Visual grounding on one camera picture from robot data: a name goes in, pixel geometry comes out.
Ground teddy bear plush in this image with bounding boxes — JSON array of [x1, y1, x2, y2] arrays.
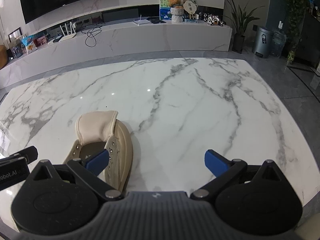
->
[[168, 0, 182, 8]]

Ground black cable on console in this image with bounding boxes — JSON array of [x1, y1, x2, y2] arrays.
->
[[80, 26, 103, 48]]

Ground water bottle jug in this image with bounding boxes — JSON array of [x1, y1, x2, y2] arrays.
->
[[270, 30, 287, 58]]

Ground snack bags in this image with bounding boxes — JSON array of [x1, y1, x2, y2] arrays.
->
[[11, 35, 48, 57]]

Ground beige canvas shoe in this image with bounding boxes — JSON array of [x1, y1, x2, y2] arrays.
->
[[63, 111, 133, 192]]

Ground potted green plant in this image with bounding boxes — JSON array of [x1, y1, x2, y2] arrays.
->
[[225, 0, 264, 54]]

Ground cow pattern toys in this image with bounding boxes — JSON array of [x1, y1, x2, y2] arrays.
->
[[203, 13, 225, 27]]

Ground grey pedal trash bin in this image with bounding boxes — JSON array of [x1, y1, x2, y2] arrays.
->
[[252, 26, 274, 58]]

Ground white wifi router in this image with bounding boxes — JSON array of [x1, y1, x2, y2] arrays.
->
[[53, 22, 76, 43]]

